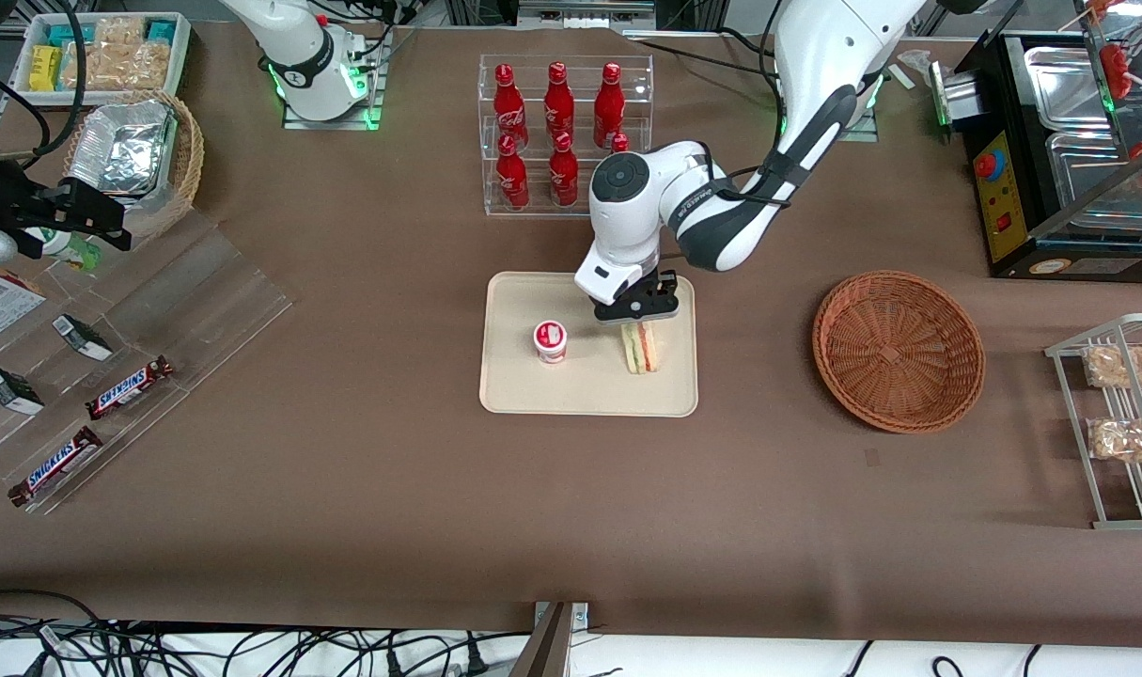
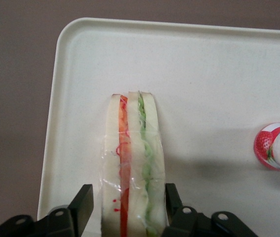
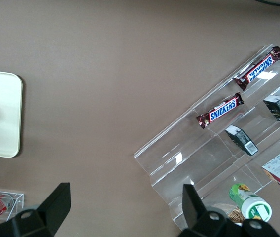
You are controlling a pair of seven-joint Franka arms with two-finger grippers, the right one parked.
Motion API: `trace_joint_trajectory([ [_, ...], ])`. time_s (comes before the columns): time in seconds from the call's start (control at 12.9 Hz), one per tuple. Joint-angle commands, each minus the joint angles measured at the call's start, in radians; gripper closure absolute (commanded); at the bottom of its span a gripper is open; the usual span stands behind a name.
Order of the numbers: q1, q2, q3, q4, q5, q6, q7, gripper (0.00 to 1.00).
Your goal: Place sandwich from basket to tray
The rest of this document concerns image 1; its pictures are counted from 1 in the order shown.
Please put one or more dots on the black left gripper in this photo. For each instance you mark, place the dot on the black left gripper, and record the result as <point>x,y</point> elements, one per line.
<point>666,282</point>

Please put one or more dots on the triangular sandwich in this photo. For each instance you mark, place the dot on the triangular sandwich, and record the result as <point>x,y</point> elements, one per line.
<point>639,348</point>

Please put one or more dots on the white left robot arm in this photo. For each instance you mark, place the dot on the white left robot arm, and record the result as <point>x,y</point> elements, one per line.
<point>815,75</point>

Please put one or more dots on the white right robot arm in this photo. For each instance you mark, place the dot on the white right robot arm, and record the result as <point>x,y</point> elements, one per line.
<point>303,56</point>

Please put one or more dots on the beige plastic tray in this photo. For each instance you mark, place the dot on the beige plastic tray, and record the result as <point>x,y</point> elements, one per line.
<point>580,390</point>

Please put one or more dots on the tan wicker basket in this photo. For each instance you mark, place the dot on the tan wicker basket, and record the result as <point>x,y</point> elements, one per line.
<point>187,160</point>

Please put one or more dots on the round brown wicker basket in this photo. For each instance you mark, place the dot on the round brown wicker basket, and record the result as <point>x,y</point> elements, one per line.
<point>899,353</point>

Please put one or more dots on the white green drink bottle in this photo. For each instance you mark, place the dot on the white green drink bottle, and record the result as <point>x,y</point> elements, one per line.
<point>68,249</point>

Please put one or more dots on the silver foil pouch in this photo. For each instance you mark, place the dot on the silver foil pouch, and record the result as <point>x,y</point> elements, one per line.
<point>119,150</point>

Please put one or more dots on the red white yogurt cup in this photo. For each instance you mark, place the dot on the red white yogurt cup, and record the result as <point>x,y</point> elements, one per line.
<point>550,340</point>

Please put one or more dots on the small black white box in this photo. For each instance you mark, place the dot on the small black white box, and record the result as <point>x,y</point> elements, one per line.
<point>82,337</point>
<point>11,390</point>

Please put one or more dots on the clear acrylic display stand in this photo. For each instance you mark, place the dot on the clear acrylic display stand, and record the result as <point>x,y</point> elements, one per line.
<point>204,310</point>

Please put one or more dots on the clear acrylic bottle rack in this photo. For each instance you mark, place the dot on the clear acrylic bottle rack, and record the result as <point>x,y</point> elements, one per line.
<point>538,212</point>

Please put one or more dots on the clear cracker bag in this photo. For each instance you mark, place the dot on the clear cracker bag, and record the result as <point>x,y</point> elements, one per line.
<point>119,68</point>
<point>117,31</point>

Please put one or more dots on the red cola bottle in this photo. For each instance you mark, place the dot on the red cola bottle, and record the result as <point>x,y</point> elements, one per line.
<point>609,103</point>
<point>558,99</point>
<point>619,143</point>
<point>563,179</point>
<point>507,99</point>
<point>511,179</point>

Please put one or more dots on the yellow snack pack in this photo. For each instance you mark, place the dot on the yellow snack pack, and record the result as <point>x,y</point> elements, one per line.
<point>44,68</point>

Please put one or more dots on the brown snickers bar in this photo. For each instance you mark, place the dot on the brown snickers bar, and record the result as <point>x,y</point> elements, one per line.
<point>54,467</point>
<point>129,387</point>

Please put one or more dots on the white plastic bin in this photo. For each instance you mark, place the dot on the white plastic bin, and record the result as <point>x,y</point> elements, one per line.
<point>183,56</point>

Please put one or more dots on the teal snack pack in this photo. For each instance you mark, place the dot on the teal snack pack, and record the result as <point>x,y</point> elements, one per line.
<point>161,30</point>
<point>68,35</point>

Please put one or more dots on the brown paper table cover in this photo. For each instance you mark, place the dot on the brown paper table cover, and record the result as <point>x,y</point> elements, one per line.
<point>392,527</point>

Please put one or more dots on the small clear plastic wrapper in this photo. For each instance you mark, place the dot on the small clear plastic wrapper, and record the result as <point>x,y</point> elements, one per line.
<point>914,61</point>

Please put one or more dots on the black power plug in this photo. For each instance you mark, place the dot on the black power plug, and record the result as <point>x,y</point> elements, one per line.
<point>394,666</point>
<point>477,663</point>

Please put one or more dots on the black food warmer machine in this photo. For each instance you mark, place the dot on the black food warmer machine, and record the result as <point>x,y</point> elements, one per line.
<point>1012,141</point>

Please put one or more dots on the clear bag of snacks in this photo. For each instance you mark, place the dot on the clear bag of snacks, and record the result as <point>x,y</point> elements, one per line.
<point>1125,439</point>
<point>1120,367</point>

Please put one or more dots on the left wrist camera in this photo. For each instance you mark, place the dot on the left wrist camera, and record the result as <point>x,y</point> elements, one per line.
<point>666,280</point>

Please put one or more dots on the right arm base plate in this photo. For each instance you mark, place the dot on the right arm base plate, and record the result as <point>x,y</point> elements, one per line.
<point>368,120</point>

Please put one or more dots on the silver metal bracket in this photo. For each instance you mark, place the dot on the silver metal bracket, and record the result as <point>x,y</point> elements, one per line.
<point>580,616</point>

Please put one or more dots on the dark metal post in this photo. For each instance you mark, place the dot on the dark metal post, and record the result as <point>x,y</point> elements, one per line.
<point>547,649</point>

